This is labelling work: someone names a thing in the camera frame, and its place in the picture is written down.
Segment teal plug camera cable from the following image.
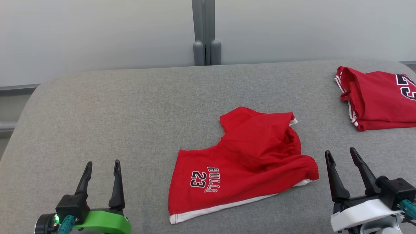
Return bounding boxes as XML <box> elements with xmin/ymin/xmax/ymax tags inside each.
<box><xmin>58</xmin><ymin>215</ymin><xmax>76</xmax><ymax>234</ymax></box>
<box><xmin>400</xmin><ymin>199</ymin><xmax>416</xmax><ymax>220</ymax></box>

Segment teal plug right camera cable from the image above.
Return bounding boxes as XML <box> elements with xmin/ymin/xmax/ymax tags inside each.
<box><xmin>400</xmin><ymin>199</ymin><xmax>416</xmax><ymax>220</ymax></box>

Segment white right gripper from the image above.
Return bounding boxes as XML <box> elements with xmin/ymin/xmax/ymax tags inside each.
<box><xmin>325</xmin><ymin>147</ymin><xmax>405</xmax><ymax>232</ymax></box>

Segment red jersey shirt number 23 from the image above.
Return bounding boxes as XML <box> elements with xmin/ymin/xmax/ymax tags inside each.
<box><xmin>334</xmin><ymin>66</ymin><xmax>416</xmax><ymax>132</ymax></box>

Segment teal plug left camera cable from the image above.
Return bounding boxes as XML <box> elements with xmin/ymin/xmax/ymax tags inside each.
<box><xmin>58</xmin><ymin>215</ymin><xmax>76</xmax><ymax>234</ymax></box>

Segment red Bulls 23 shorts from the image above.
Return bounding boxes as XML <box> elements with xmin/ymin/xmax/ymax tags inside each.
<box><xmin>168</xmin><ymin>106</ymin><xmax>319</xmax><ymax>225</ymax></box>

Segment grey partition post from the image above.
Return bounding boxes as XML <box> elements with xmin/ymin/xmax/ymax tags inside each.
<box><xmin>192</xmin><ymin>0</ymin><xmax>222</xmax><ymax>66</ymax></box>

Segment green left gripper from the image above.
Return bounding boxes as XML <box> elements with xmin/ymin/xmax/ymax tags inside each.
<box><xmin>34</xmin><ymin>160</ymin><xmax>132</xmax><ymax>234</ymax></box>

